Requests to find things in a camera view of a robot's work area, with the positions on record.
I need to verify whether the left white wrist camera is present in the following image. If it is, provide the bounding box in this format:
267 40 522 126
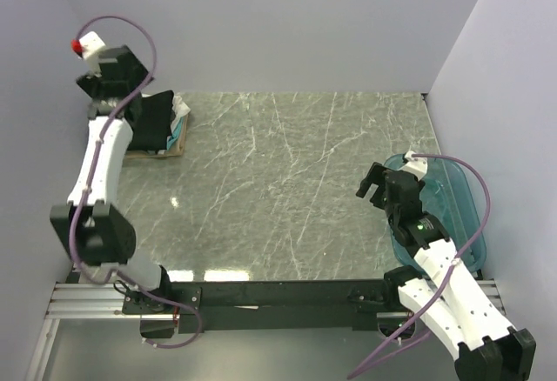
70 31 107 76

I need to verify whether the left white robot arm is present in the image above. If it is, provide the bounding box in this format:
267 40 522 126
50 45 174 313

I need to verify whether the black base beam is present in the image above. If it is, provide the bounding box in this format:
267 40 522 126
122 279 410 338

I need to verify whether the teal plastic bin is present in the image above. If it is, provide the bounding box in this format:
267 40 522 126
384 154 487 274

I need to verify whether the black t shirt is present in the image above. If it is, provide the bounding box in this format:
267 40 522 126
127 90 175 151

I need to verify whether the white folded shirt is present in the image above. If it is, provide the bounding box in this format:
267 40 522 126
150 95 191 151

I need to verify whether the aluminium rail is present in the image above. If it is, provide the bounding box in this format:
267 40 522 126
45 279 507 319

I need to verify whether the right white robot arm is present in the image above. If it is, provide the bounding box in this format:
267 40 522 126
356 152 536 380

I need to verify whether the teal folded shirt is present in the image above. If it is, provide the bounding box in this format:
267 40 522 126
167 118 184 150

